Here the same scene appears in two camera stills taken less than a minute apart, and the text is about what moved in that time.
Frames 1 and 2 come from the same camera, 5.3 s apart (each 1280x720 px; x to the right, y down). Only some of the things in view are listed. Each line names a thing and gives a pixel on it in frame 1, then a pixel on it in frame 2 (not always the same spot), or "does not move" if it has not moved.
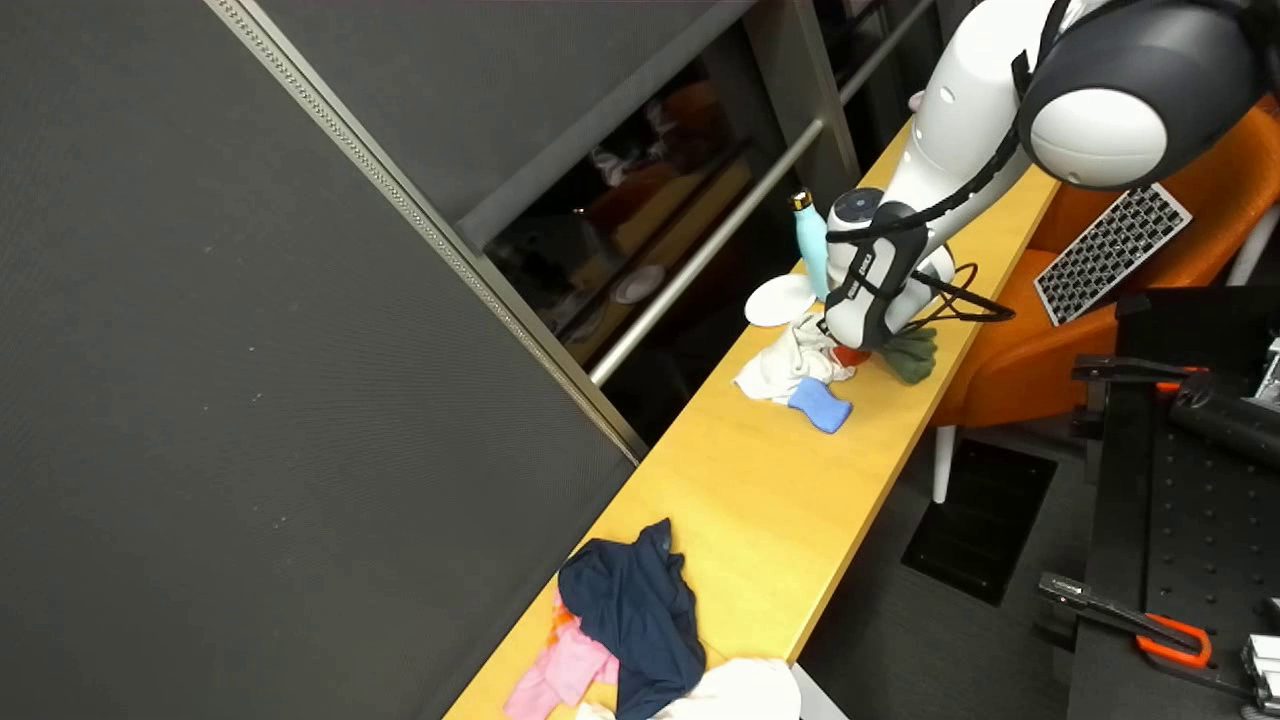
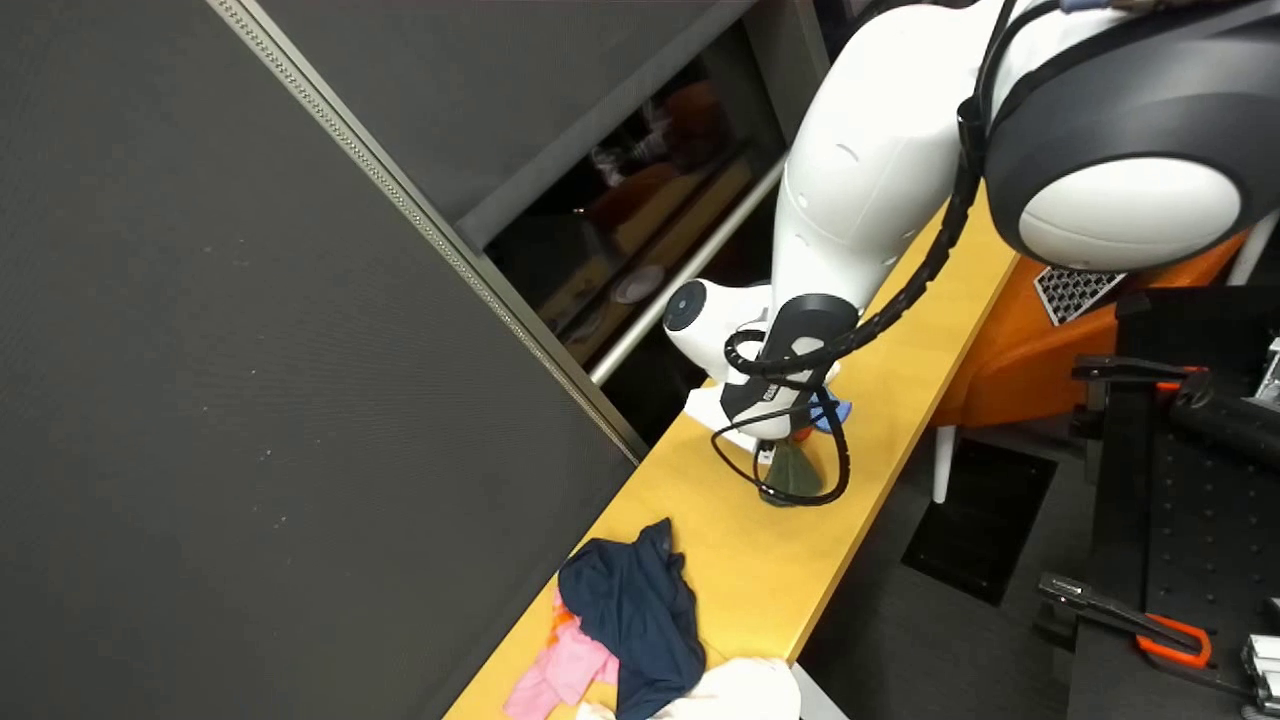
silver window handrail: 629,343 does not move
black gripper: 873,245 -> 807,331
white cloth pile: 743,689 does not move
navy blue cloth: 639,600 does not move
